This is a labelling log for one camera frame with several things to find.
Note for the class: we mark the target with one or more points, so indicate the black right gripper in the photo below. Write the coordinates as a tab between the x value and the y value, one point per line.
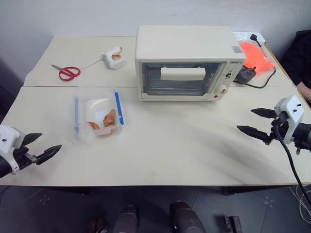
279	128

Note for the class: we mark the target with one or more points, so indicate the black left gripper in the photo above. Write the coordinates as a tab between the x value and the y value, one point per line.
23	159

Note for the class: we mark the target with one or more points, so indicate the reddish-brown triangular piece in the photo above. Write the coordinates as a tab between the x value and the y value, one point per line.
94	125

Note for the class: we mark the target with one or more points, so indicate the cream toaster oven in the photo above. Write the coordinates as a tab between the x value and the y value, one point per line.
182	43

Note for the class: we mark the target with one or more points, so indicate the bystander bare hand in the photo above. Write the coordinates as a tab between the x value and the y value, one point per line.
305	91

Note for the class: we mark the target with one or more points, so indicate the dark grey power adapter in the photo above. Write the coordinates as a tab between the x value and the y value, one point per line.
245	74

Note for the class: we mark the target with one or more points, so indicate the clear container with blue clips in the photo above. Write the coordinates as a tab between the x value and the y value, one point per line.
97	102

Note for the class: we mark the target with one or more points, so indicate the fried chicken wing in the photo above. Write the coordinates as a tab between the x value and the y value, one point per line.
109	118

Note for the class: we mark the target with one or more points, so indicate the person in dark clothing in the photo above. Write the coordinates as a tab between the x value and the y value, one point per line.
298	55

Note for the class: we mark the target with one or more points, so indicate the black power plug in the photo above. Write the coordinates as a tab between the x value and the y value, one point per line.
253	37

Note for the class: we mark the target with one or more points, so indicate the white power strip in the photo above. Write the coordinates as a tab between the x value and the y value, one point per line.
243	36

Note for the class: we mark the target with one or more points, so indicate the white glue gun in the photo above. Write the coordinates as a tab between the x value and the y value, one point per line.
114	63

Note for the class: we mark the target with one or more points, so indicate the dark rounded shape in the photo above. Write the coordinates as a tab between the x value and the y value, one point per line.
185	218

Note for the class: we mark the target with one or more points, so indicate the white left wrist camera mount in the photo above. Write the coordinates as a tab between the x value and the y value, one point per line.
7	143

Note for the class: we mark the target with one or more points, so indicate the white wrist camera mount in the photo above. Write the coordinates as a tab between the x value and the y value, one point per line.
294	106
7	143

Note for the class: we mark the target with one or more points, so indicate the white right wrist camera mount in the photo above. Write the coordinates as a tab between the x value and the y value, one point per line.
294	106

